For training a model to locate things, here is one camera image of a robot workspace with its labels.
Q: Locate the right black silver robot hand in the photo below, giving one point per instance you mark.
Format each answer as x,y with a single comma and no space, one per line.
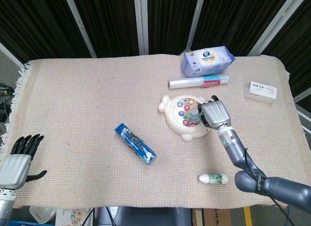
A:
216,114

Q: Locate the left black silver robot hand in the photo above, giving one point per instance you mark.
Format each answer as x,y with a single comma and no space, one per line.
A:
13,170

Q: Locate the grey-teal toy mallet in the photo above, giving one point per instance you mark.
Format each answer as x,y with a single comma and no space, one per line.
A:
195,113

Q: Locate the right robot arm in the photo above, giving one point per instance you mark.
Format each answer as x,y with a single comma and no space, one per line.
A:
281,187

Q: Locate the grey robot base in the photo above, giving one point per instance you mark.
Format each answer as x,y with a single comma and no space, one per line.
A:
145,217

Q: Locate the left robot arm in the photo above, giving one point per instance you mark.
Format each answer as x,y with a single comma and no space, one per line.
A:
6,204

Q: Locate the cream bear-shaped button toy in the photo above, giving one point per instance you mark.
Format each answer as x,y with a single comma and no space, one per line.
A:
177,125

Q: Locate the plastic food wrap roll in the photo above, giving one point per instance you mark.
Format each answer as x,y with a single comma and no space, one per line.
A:
189,82

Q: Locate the small white cardboard box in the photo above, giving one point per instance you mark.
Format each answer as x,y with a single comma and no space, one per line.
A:
261,92

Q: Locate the white plastic object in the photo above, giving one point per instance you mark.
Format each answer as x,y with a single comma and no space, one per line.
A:
42,214

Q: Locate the lavender tissue pack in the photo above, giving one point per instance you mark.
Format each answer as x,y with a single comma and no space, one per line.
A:
206,62

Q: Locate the white bottle green label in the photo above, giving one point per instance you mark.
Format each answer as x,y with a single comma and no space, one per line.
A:
213,179

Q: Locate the colourful toy packaging box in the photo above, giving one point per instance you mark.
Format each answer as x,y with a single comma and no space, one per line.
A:
74,217

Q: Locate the blue biscuit box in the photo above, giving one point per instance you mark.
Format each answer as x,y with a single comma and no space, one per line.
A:
134,143

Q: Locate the beige woven tablecloth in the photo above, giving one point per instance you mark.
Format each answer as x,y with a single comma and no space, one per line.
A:
85,102

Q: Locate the brown cardboard box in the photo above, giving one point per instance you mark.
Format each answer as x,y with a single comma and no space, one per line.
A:
215,217

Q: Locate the white metal frame post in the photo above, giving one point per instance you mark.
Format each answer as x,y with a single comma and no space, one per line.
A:
195,19
302,97
80,25
277,22
141,22
11,56

